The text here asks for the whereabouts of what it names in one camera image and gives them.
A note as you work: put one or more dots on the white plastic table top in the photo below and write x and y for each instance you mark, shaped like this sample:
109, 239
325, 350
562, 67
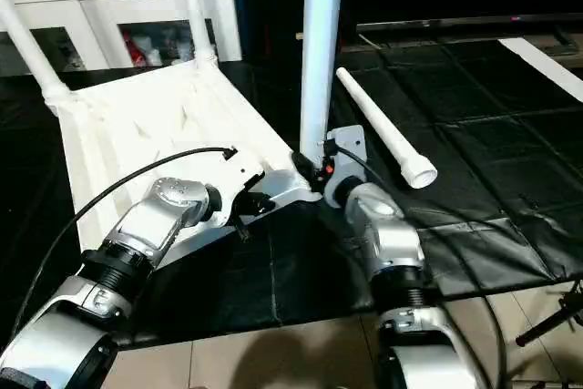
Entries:
155, 125

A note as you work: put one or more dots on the white plastic table leg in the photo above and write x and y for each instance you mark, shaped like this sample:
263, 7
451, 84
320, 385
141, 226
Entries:
32, 52
321, 52
194, 6
383, 125

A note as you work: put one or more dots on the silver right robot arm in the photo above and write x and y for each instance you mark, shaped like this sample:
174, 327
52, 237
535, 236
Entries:
392, 243

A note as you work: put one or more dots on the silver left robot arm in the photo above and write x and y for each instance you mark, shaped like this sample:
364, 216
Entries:
137, 243

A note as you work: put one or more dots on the small brown tag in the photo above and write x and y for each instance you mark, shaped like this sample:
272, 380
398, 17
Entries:
301, 36

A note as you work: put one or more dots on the black work mat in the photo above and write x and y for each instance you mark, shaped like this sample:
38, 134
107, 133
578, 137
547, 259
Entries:
474, 216

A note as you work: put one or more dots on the long black bar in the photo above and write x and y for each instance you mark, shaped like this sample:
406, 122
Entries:
474, 23

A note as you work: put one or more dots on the white glass-door cabinet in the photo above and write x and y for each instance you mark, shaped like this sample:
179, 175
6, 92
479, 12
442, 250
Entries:
100, 6

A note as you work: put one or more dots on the flat white board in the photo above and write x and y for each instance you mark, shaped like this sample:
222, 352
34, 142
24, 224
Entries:
542, 66

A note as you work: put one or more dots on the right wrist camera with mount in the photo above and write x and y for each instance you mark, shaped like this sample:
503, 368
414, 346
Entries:
346, 152

